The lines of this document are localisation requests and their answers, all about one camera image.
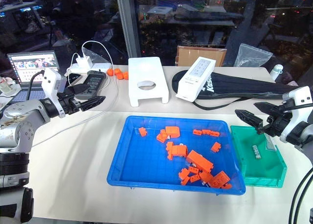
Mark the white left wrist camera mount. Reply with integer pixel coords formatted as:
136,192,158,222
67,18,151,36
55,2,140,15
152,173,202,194
41,68,67,118

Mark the brown cardboard box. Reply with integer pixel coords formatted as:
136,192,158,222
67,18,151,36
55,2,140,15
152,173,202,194
176,45,227,67

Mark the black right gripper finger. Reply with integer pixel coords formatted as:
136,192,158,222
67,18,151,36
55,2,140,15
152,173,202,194
253,102,278,117
234,109,265,133

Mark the white stand with hole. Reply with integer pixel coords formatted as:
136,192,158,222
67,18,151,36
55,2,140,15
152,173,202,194
128,57,170,108

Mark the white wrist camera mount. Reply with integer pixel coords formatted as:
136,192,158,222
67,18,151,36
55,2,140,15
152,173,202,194
279,86,313,143
41,68,67,118

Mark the open laptop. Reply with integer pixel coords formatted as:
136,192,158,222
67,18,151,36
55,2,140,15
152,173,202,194
6,50,61,104

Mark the black racket bag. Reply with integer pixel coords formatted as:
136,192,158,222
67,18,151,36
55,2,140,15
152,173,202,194
172,70,298,111

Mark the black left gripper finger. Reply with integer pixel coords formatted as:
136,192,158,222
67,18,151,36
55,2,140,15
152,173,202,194
78,95,106,112
66,83,90,100

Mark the black handheld controller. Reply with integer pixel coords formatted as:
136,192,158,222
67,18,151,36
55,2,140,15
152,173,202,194
77,70,110,100

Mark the long white cable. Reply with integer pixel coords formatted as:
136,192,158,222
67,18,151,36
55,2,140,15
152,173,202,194
31,40,120,148

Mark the white rectangular product box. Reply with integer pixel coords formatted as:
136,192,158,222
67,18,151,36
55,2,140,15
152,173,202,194
175,56,217,103

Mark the clear plastic zip bag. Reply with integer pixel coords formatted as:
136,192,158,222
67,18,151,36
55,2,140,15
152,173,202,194
233,43,273,68

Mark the white power strip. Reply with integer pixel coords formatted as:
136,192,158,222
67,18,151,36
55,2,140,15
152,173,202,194
69,62,113,75

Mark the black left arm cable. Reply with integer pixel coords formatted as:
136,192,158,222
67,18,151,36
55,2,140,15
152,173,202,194
28,69,46,100

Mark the green plastic bin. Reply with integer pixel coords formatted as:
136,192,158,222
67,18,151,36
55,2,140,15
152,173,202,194
230,125,288,189

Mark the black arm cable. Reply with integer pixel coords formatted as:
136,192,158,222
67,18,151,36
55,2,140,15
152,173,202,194
288,167,313,224
28,69,46,100

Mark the orange plastic building brick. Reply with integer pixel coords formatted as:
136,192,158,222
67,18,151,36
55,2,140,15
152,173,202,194
185,150,214,173

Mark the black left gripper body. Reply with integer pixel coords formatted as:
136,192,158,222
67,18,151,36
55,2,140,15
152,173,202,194
57,90,83,115

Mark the short white cable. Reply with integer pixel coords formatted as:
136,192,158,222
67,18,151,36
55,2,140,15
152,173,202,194
67,52,82,88

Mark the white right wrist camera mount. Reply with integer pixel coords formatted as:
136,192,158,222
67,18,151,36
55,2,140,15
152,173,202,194
279,86,313,143

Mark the grey window frame post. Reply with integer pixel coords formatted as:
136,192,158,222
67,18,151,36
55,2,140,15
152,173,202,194
114,0,142,65

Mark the small white container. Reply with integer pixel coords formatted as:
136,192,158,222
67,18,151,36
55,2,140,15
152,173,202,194
0,83,13,96

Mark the white charger plug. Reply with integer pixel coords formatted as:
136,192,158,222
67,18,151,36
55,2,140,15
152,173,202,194
75,57,92,69

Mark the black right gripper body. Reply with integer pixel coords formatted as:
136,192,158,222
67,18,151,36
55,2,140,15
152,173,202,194
256,104,293,137

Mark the black flat phone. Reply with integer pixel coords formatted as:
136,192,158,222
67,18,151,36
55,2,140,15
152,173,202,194
64,73,83,87

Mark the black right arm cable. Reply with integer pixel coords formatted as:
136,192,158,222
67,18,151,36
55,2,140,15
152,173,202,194
288,167,313,224

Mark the white bottle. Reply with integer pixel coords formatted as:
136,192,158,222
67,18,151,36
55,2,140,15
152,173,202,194
269,64,284,82

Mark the blue plastic tray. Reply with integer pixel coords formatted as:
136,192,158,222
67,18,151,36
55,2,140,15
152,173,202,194
106,115,246,196

